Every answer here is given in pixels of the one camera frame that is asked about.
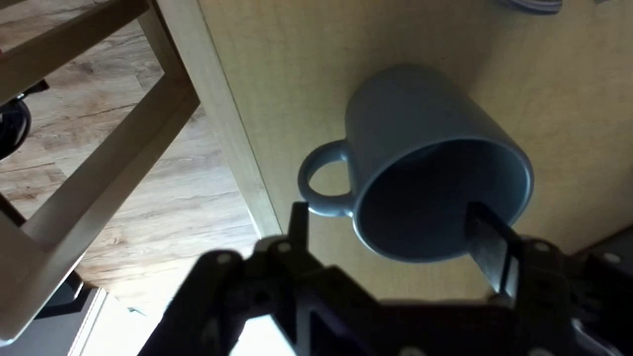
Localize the gray ceramic cup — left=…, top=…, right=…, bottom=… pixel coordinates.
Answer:
left=295, top=64, right=537, bottom=266

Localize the wooden slatted chair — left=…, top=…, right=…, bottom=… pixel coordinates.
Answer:
left=0, top=0, right=202, bottom=347

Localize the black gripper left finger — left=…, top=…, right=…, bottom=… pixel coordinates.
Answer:
left=287, top=201, right=313, bottom=258

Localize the black round floor object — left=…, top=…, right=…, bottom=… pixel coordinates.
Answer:
left=0, top=78, right=52, bottom=165

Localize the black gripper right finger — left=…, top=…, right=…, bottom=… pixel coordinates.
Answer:
left=463, top=201, right=527, bottom=300

